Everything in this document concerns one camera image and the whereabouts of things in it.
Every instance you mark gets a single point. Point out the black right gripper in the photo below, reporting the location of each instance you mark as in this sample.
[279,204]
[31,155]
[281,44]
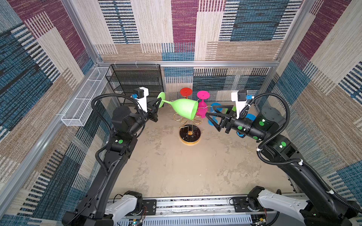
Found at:
[229,121]

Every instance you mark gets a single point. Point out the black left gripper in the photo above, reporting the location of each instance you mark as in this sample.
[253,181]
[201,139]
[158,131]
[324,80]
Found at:
[151,113]

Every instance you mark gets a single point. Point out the magenta wine glass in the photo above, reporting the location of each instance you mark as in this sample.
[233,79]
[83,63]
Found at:
[202,106]

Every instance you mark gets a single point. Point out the blue front wine glass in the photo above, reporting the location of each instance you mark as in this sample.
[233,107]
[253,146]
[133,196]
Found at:
[252,118]

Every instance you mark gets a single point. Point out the red wine glass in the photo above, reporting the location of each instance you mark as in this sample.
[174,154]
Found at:
[186,92]

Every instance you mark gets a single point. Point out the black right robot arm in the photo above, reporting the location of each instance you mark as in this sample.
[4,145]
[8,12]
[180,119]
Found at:
[323,206]

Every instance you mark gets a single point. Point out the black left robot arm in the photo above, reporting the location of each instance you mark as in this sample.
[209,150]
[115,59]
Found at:
[93,209]

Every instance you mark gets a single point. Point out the gold wine glass rack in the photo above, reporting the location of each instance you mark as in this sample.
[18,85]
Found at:
[190,133]

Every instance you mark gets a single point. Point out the black mesh shelf rack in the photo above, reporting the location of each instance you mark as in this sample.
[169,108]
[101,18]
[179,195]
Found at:
[123,79]

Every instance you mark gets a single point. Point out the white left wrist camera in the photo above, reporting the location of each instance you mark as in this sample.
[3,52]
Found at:
[140,95]

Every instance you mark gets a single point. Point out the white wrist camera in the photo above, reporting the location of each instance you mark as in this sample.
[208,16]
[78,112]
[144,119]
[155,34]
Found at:
[241,98]
[140,95]

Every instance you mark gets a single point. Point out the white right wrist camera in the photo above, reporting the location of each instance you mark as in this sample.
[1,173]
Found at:
[241,98]

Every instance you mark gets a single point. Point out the white wire basket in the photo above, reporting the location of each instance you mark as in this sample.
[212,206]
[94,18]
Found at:
[80,108]

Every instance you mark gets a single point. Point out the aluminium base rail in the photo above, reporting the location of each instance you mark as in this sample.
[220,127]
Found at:
[219,210]

